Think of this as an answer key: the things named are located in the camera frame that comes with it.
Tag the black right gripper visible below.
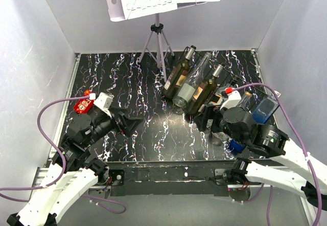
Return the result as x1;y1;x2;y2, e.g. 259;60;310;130
192;104;245;146

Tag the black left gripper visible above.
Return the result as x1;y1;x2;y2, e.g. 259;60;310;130
84;105;143;147

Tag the square clear bottle gold cap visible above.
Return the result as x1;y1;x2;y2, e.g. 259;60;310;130
203;81;236;106

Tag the dark Primitivo wine bottle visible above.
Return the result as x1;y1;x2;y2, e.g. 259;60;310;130
185;63;225;116

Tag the clear glass bottle grey label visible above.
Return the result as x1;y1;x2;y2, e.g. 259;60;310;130
173;52;212;108

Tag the green wine bottle brown label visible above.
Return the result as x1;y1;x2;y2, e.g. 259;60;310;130
162;46;196;99

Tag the tall blue gradient bottle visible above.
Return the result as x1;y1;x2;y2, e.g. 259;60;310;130
228;96;279;156

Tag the round clear bottle cork stopper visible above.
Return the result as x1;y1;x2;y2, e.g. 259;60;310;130
236;91;253;110

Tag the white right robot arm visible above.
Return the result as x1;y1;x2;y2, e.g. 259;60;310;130
194;107;326;210

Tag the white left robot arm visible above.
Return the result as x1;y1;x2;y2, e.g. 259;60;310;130
7;106;143;225

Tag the red toy truck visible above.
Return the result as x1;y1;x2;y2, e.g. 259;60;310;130
74;89;96;114

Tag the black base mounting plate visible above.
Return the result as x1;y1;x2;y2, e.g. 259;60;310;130
91;161;250;198

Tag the lilac tripod music stand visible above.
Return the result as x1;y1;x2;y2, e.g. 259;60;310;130
106;0;198;81

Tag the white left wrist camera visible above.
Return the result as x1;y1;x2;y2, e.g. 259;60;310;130
94;92;114;111

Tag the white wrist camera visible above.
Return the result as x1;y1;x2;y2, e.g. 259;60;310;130
220;87;241;110
94;92;114;111

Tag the black wire wine rack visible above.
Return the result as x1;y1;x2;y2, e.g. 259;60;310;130
176;45;282;153

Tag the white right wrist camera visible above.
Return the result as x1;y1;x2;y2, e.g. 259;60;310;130
220;87;241;110

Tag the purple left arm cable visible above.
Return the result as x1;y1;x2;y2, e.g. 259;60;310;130
0;93;127;214

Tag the aluminium frame rail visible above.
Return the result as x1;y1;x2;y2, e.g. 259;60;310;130
32;167;82;189

